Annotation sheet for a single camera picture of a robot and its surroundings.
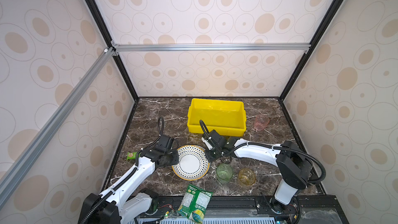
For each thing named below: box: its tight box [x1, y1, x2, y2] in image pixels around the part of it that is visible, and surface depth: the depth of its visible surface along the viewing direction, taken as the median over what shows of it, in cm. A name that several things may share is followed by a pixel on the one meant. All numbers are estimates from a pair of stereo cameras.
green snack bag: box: [177, 183, 214, 224], surface depth 74 cm
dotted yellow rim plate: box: [171, 144, 211, 181], surface depth 85 cm
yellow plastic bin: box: [187, 98, 247, 137], surface depth 111 cm
